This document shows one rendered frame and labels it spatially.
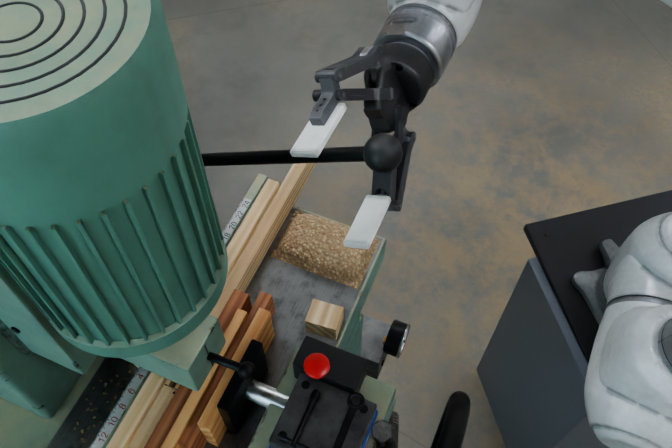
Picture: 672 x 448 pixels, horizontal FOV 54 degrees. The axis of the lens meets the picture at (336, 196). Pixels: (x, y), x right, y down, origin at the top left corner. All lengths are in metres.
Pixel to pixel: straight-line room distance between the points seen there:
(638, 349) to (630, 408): 0.09
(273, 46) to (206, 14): 0.34
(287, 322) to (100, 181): 0.55
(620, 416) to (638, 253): 0.26
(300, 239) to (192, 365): 0.28
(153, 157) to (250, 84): 2.06
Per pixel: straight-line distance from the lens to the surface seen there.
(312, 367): 0.77
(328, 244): 0.95
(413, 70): 0.74
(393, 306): 1.95
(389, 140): 0.57
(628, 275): 1.16
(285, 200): 0.99
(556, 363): 1.39
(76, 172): 0.41
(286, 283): 0.96
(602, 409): 1.07
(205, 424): 0.82
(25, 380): 0.96
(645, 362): 1.02
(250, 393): 0.84
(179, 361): 0.77
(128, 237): 0.49
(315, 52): 2.60
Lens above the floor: 1.75
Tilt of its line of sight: 55 degrees down
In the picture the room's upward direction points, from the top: straight up
